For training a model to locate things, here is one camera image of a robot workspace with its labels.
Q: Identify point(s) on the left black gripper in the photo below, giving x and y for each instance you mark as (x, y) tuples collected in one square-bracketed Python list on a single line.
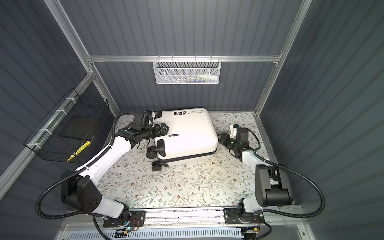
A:
[(159, 133)]

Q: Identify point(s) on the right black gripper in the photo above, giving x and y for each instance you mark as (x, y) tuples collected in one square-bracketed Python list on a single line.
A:
[(224, 139)]

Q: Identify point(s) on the black carry-on suitcase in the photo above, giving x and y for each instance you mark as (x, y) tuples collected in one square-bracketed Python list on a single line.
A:
[(191, 137)]

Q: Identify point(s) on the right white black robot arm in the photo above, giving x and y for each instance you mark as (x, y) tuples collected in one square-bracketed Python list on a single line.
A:
[(272, 185)]

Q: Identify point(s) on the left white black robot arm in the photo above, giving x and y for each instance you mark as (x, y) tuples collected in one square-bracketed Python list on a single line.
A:
[(79, 188)]

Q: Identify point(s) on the white tube in basket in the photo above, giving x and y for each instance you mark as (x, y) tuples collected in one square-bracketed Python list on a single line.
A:
[(208, 78)]

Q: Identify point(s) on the yellow black striped item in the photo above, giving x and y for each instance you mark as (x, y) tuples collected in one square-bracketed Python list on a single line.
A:
[(79, 150)]

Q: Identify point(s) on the white perforated vent panel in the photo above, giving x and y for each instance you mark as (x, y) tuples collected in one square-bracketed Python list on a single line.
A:
[(178, 234)]

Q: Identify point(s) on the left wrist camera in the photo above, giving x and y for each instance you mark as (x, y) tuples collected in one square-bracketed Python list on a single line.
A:
[(144, 119)]

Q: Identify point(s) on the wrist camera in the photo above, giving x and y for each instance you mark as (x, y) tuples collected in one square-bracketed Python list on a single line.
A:
[(239, 134), (144, 119)]

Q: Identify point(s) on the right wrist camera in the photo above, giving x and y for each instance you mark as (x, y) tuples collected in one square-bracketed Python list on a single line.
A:
[(239, 134)]

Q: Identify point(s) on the white wire mesh basket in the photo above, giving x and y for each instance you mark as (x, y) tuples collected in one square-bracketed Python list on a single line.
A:
[(183, 72)]

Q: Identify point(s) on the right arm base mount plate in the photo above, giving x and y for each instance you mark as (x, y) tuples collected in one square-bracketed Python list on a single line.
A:
[(232, 217)]

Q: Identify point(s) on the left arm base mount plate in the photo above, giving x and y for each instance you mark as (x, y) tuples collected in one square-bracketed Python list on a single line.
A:
[(132, 218)]

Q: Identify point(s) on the black wire mesh basket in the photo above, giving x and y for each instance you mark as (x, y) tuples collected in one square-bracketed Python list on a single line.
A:
[(82, 118)]

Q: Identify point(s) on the aluminium front rail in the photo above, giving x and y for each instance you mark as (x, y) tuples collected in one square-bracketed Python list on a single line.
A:
[(162, 218)]

